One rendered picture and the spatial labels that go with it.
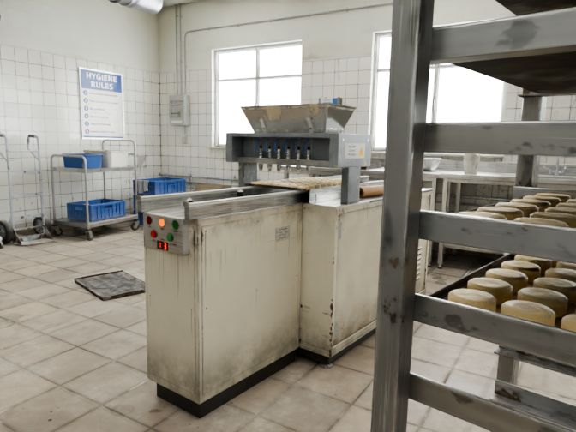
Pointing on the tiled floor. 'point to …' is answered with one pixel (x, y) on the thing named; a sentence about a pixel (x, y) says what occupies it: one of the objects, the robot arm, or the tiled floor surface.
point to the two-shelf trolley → (87, 195)
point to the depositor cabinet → (344, 275)
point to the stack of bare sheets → (111, 285)
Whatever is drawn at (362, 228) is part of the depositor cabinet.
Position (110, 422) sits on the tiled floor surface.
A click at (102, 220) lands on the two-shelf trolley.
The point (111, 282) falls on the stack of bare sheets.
